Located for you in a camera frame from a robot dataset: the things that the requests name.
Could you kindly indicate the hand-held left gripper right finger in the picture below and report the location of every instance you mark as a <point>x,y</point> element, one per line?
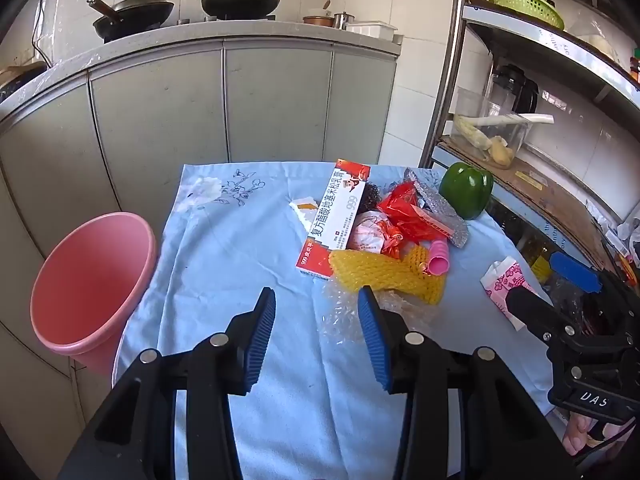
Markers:
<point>372,345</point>

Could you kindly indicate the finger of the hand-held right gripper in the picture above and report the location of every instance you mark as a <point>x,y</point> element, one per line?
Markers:
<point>575,271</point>
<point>535,312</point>

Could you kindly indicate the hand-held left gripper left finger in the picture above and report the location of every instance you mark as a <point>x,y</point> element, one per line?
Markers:
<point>260,340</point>

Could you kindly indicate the clear bubble wrap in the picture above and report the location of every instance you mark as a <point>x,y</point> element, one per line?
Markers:
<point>340,317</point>

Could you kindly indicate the steel wool scrubber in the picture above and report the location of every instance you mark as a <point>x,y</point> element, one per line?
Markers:
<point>370,195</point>

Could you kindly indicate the silver scouring pad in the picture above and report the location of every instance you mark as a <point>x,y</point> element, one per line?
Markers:
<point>430,192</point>

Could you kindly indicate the pink plastic bucket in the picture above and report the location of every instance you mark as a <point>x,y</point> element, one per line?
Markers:
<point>85,285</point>

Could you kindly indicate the person's right hand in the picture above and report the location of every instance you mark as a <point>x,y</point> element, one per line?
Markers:
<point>577,435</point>

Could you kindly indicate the pink patterned tissue packet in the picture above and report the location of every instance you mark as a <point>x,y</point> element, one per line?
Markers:
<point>500,285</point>

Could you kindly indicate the white plastic bag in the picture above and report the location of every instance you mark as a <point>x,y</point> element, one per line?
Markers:
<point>631,232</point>

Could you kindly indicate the yellow foam net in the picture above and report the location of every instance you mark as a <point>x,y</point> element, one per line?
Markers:
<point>365,270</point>

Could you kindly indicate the brown cardboard sheet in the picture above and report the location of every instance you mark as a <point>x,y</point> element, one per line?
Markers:
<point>545,190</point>

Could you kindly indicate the light blue floral tablecloth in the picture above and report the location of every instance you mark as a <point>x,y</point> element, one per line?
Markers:
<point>225,260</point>

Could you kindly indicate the crumpled white orange bag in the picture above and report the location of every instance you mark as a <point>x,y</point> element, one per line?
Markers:
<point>367,232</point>

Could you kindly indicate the white foam piece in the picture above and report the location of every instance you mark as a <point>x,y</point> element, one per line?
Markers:
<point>302,212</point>

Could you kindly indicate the red plastic wrapper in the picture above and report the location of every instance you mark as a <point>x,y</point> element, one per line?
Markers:
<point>410,215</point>

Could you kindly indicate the red and white medicine box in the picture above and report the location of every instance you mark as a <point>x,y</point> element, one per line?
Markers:
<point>332,215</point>

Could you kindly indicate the green bell pepper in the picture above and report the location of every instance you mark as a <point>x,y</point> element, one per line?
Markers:
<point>465,190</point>

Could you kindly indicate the ginger root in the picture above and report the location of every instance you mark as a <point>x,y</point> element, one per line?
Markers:
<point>501,152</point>

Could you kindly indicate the leek stalk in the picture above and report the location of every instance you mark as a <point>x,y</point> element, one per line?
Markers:
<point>535,119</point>

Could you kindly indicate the corn cob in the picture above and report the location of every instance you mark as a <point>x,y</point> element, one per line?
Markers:
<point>472,135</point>

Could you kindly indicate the clear plastic container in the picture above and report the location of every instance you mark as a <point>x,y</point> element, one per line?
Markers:
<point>470,105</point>

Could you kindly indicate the metal storage rack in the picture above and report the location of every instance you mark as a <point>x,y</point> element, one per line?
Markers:
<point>550,45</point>

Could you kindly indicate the grey kitchen counter cabinet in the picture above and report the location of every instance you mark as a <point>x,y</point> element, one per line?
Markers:
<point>150,110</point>

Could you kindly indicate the green plastic basket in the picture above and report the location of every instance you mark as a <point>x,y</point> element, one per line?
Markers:
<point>525,5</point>

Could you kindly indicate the white rectangular container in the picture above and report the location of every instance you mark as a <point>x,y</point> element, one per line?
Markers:
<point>370,29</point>

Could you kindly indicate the copper pot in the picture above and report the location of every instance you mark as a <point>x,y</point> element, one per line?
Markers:
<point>317,20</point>

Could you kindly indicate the steel cup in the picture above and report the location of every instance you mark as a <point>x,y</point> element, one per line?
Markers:
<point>344,21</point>

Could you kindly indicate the black wok with lid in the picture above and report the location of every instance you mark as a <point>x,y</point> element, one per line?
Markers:
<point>135,12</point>

